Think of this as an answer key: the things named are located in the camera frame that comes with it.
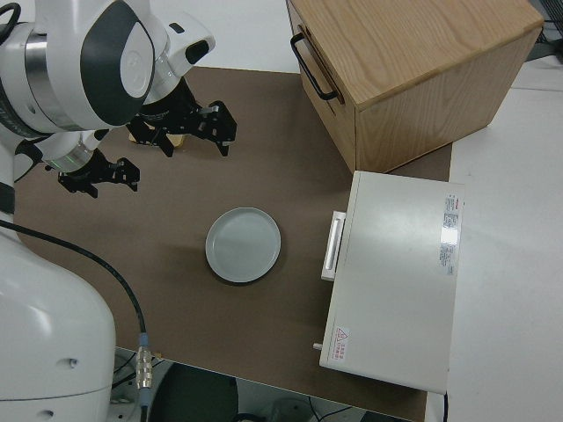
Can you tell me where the wooden mug tree stand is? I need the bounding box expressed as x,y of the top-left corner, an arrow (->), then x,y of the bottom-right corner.
128,131 -> 186,149

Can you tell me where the black round object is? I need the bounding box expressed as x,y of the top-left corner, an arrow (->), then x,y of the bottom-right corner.
153,363 -> 238,422

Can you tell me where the black drawer handle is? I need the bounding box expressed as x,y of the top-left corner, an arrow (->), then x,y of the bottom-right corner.
289,33 -> 340,102

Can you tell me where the white oven door handle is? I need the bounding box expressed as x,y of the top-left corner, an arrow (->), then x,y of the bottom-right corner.
320,210 -> 347,282

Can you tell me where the wooden drawer cabinet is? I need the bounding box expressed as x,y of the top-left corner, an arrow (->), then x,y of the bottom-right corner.
285,0 -> 545,176

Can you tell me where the cream toaster oven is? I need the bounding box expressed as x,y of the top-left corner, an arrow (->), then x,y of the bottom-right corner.
312,170 -> 467,394

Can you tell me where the brown table mat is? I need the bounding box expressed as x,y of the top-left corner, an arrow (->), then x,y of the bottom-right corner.
11,65 -> 454,422

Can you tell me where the black cable with metal connector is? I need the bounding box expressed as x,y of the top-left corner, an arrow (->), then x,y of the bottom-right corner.
0,219 -> 154,422

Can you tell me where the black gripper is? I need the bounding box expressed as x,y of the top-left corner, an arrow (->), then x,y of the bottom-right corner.
58,149 -> 143,199
126,77 -> 238,158

